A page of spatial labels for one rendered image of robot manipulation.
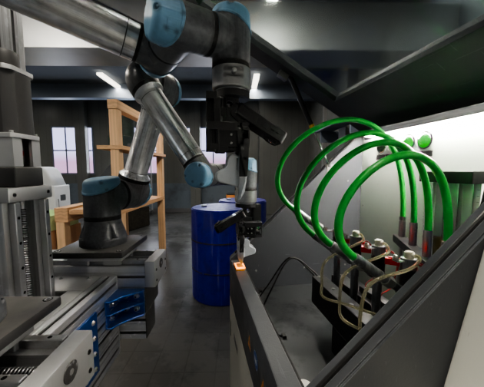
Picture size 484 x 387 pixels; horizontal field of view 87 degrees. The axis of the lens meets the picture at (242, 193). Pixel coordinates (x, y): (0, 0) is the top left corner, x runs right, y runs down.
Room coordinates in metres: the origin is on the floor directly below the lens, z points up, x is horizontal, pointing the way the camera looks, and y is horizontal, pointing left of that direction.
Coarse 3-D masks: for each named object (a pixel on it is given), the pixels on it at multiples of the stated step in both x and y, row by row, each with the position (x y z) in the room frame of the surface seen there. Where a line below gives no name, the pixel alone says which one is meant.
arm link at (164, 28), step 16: (160, 0) 0.41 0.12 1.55; (176, 0) 0.43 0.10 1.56; (144, 16) 0.45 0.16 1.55; (160, 16) 0.41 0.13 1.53; (176, 16) 0.42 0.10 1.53; (192, 16) 0.44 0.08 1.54; (208, 16) 0.45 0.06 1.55; (144, 32) 0.46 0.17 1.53; (160, 32) 0.43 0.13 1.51; (176, 32) 0.43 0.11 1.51; (192, 32) 0.44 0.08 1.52; (208, 32) 0.46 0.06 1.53; (160, 48) 0.49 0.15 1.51; (176, 48) 0.47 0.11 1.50; (192, 48) 0.47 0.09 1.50; (208, 48) 0.48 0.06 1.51
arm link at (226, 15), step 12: (216, 12) 0.49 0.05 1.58; (228, 12) 0.48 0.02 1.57; (240, 12) 0.49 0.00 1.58; (228, 24) 0.47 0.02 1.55; (240, 24) 0.49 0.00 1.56; (228, 36) 0.48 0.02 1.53; (240, 36) 0.49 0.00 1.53; (216, 48) 0.48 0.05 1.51; (228, 48) 0.48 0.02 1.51; (240, 48) 0.49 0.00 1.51; (216, 60) 0.49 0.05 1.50; (228, 60) 0.48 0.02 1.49; (240, 60) 0.49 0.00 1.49
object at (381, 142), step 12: (372, 144) 0.52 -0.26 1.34; (384, 144) 0.53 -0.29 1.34; (396, 144) 0.53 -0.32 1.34; (348, 156) 0.51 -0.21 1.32; (336, 168) 0.51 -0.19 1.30; (420, 168) 0.54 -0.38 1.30; (324, 180) 0.50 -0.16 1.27; (312, 204) 0.50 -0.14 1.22; (432, 204) 0.55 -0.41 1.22; (312, 216) 0.50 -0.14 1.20; (432, 216) 0.55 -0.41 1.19; (324, 240) 0.50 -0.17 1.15; (432, 240) 0.54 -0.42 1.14; (336, 252) 0.51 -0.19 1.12
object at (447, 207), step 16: (384, 160) 0.44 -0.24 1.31; (432, 160) 0.45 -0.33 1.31; (368, 176) 0.43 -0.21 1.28; (352, 192) 0.43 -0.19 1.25; (448, 192) 0.46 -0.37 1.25; (448, 208) 0.46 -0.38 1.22; (336, 224) 0.42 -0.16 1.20; (448, 224) 0.46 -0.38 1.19; (336, 240) 0.43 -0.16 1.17; (352, 256) 0.43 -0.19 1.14; (368, 272) 0.43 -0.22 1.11
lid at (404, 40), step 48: (192, 0) 0.90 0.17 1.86; (240, 0) 0.80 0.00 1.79; (288, 0) 0.70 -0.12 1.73; (336, 0) 0.63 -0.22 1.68; (384, 0) 0.57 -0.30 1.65; (432, 0) 0.52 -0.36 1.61; (480, 0) 0.47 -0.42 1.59; (288, 48) 0.89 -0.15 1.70; (336, 48) 0.77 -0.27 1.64; (384, 48) 0.68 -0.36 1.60; (432, 48) 0.60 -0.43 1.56; (480, 48) 0.53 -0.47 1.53; (336, 96) 0.99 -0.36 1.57; (384, 96) 0.81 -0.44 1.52; (432, 96) 0.71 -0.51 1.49; (480, 96) 0.62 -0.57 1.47
